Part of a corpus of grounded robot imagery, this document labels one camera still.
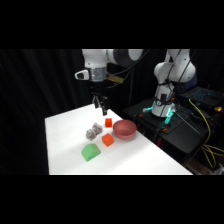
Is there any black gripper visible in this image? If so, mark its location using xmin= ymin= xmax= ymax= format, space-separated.
xmin=88 ymin=80 xmax=110 ymax=117

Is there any green triangle block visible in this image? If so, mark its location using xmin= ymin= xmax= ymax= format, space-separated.
xmin=80 ymin=143 xmax=102 ymax=163

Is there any pink bowl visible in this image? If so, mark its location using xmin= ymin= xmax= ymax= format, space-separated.
xmin=112 ymin=119 xmax=138 ymax=141

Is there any small orange cube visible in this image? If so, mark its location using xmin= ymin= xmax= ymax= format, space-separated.
xmin=104 ymin=117 xmax=114 ymax=129

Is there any gray speckled crumpled object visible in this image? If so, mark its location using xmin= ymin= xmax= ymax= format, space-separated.
xmin=92 ymin=122 xmax=104 ymax=135
xmin=85 ymin=128 xmax=98 ymax=141

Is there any large orange cube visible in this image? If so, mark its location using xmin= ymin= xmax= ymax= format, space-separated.
xmin=101 ymin=133 xmax=115 ymax=148

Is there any black curtain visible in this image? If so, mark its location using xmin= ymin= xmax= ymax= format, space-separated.
xmin=0 ymin=49 xmax=224 ymax=176

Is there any black robot stand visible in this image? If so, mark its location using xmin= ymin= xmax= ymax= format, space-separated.
xmin=123 ymin=97 xmax=224 ymax=165

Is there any black laptop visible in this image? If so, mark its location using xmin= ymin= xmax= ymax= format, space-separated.
xmin=184 ymin=84 xmax=224 ymax=108

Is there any yellow cable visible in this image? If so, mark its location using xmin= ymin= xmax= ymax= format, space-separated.
xmin=188 ymin=98 xmax=224 ymax=169

